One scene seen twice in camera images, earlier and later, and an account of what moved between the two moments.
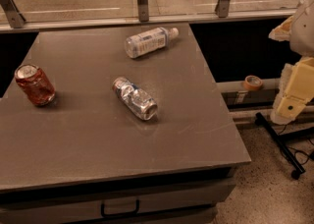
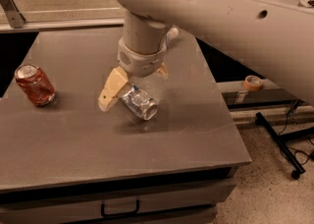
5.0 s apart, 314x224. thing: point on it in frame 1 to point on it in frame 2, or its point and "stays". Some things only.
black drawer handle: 120,214 stays
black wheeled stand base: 280,142 stays
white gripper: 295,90 to 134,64
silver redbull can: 135,98 stays
